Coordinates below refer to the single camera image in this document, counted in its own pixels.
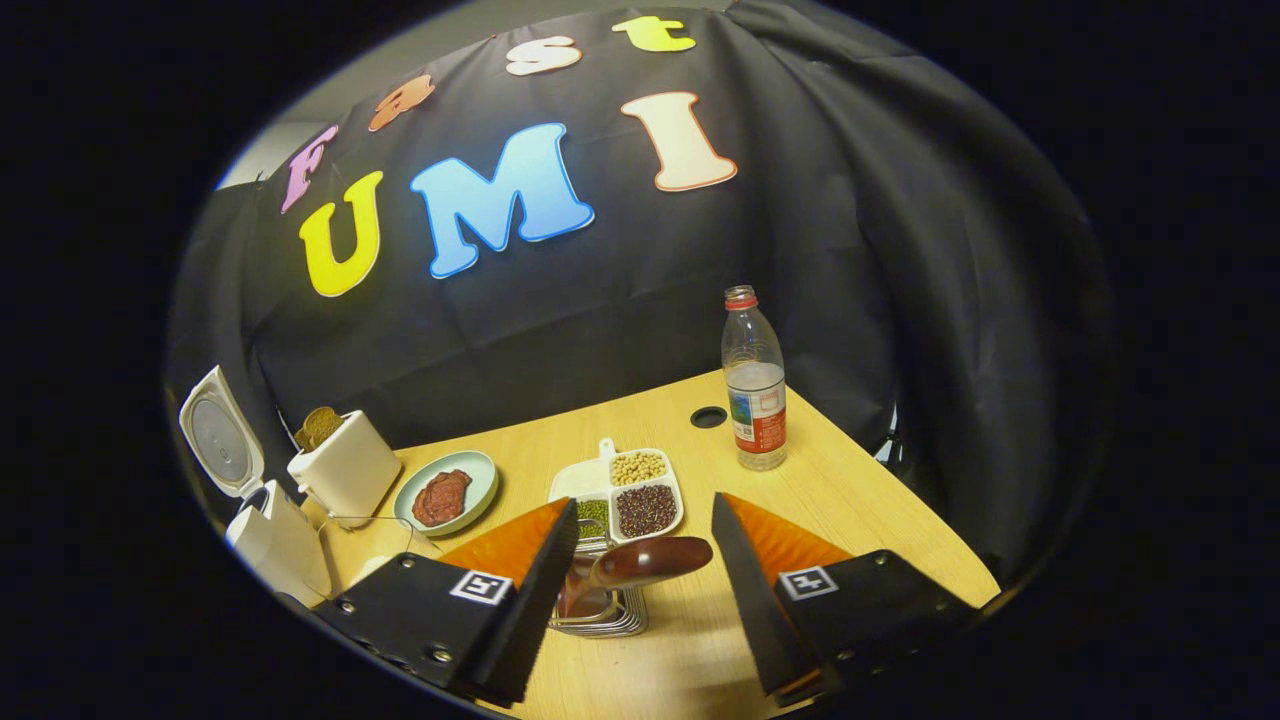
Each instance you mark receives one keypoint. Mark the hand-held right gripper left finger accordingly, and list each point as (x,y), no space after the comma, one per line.
(530,620)

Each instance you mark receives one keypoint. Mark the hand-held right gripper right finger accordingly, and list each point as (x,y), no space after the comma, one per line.
(750,600)

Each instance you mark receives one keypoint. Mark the wooden spoon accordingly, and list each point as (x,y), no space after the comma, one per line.
(650,560)

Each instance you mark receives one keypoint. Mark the white rice cooker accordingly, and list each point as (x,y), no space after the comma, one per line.
(285,550)

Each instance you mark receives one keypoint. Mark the white divided bean tray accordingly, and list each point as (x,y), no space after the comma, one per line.
(645,510)

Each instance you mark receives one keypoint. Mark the light blue plate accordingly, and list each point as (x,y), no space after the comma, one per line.
(480,478)

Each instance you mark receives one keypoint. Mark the brown meat slices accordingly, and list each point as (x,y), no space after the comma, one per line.
(440,498)

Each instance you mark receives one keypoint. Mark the black desk grommet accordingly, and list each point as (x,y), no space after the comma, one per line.
(709,417)

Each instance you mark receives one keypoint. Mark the clear plastic water bottle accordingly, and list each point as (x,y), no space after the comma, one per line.
(755,400)

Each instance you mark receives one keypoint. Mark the white toaster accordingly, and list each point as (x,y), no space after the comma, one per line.
(350,475)

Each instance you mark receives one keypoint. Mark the toast slice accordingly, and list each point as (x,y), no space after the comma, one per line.
(318,428)

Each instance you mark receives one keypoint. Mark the black backdrop cloth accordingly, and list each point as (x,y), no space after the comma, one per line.
(850,250)

